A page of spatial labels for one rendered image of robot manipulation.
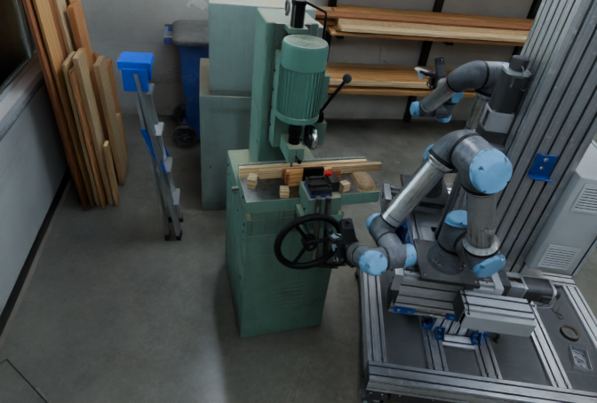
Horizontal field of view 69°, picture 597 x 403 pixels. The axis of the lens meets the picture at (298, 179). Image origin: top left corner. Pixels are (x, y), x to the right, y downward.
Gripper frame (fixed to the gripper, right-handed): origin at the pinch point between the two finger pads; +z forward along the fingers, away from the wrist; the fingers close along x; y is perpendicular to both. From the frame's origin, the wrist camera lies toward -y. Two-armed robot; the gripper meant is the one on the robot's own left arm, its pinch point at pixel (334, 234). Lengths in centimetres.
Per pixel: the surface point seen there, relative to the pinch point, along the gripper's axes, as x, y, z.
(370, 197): 26.2, -9.6, 21.8
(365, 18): 100, -130, 176
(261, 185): -21.3, -17.4, 29.3
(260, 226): -23.0, -0.1, 27.2
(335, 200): 4.5, -11.7, 9.5
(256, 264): -23.7, 19.6, 38.3
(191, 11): -32, -146, 235
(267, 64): -17, -68, 28
